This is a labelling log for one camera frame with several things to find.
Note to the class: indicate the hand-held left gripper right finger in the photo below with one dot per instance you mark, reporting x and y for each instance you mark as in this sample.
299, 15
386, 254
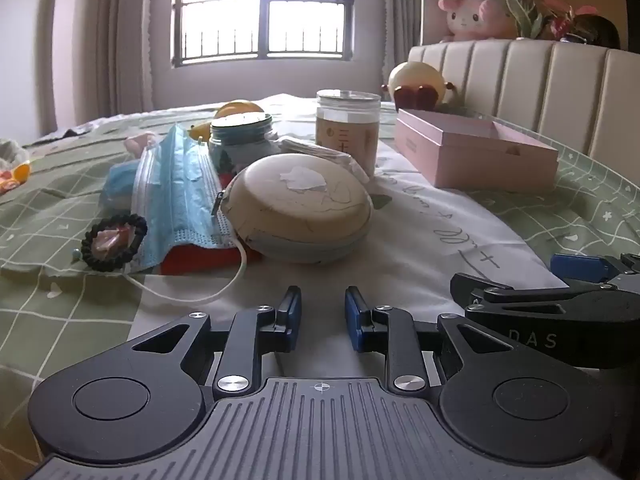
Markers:
354, 322

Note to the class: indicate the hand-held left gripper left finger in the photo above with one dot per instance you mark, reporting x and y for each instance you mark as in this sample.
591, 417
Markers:
291, 310

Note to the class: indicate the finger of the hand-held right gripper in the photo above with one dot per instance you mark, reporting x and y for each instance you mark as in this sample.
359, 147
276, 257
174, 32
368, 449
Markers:
470, 285
577, 267

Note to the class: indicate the clear plastic jar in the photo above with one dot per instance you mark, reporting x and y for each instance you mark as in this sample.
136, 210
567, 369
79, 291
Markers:
347, 135

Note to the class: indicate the pink soft cloth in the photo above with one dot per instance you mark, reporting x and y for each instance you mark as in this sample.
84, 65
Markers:
140, 142

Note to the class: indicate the white printed cloth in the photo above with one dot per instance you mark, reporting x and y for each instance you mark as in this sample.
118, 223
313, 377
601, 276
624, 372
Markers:
425, 240

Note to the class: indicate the round cream zip case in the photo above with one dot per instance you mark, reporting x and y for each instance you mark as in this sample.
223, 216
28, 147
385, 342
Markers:
295, 210

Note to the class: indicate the red pouch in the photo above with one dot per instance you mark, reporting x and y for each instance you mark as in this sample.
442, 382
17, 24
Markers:
200, 260

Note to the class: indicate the pink cardboard box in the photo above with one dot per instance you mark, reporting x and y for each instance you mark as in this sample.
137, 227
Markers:
465, 150

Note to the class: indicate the blue face mask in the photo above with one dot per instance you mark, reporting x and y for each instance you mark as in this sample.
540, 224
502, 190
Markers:
185, 195

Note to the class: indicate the small teal jar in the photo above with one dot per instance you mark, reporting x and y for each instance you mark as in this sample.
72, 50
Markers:
240, 142

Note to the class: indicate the beige padded headboard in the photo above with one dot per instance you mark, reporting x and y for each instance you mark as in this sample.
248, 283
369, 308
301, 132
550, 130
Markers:
540, 85

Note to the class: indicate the pink wrapped item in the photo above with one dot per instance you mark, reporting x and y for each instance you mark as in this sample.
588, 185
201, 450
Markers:
112, 240

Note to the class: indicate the yellow toy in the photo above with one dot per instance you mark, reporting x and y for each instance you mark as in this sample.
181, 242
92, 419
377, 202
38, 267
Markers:
240, 108

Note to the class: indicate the round cream plush toy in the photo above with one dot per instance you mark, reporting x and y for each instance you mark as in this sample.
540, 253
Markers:
415, 77

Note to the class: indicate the dark round object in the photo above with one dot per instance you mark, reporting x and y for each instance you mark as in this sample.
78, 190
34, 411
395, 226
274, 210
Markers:
600, 32

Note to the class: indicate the green checked blanket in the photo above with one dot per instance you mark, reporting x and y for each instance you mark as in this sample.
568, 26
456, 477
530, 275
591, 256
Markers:
55, 320

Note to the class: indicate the pink leafed plant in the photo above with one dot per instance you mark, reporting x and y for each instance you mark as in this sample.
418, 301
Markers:
565, 12

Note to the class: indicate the green potted plant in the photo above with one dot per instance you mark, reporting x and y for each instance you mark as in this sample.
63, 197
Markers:
525, 17

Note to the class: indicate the pink plush toy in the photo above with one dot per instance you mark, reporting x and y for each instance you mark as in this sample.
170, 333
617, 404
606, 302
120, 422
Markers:
472, 17

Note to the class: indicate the beige curtain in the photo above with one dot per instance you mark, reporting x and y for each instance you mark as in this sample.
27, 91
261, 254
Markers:
120, 35
402, 25

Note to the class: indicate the barred window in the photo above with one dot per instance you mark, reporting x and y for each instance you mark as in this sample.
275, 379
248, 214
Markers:
262, 10

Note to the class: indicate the orange toy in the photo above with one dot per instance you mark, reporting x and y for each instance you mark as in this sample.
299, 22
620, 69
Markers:
15, 177

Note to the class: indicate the pale crumpled cloth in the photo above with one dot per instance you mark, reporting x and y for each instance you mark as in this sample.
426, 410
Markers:
9, 150

